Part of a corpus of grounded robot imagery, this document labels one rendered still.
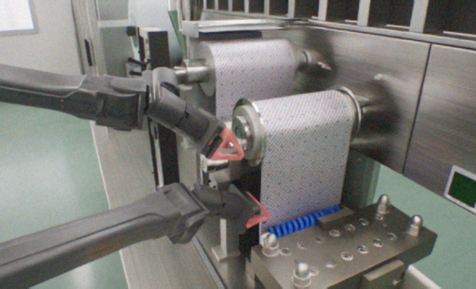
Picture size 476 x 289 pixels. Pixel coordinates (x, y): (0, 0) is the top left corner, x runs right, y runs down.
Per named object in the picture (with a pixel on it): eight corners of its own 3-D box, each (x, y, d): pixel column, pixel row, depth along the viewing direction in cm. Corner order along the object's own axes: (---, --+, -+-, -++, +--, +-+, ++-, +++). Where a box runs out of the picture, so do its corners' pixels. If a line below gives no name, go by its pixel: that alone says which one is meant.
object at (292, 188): (258, 234, 76) (262, 163, 68) (337, 207, 85) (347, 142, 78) (260, 235, 76) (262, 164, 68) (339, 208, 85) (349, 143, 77)
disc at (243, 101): (231, 148, 80) (232, 89, 73) (233, 148, 80) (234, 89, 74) (262, 178, 68) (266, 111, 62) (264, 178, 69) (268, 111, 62)
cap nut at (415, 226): (402, 229, 75) (406, 213, 73) (412, 224, 77) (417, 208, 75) (415, 238, 72) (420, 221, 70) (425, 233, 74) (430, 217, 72)
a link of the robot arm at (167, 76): (108, 130, 57) (110, 87, 52) (113, 95, 65) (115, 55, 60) (177, 135, 61) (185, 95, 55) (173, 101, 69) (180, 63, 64)
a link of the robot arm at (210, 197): (198, 195, 60) (191, 176, 64) (181, 221, 62) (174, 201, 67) (229, 203, 64) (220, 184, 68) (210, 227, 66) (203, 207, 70)
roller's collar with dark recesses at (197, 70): (181, 82, 90) (180, 58, 87) (201, 79, 92) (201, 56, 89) (189, 87, 84) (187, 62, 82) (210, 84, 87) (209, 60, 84)
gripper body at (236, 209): (245, 236, 67) (215, 230, 63) (225, 209, 75) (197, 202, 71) (260, 209, 66) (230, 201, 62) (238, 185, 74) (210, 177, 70)
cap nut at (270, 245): (258, 248, 70) (258, 231, 68) (273, 243, 71) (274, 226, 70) (267, 259, 67) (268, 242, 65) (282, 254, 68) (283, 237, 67)
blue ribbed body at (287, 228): (263, 238, 76) (264, 225, 75) (335, 212, 85) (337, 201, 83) (271, 246, 73) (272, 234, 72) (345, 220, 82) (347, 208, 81)
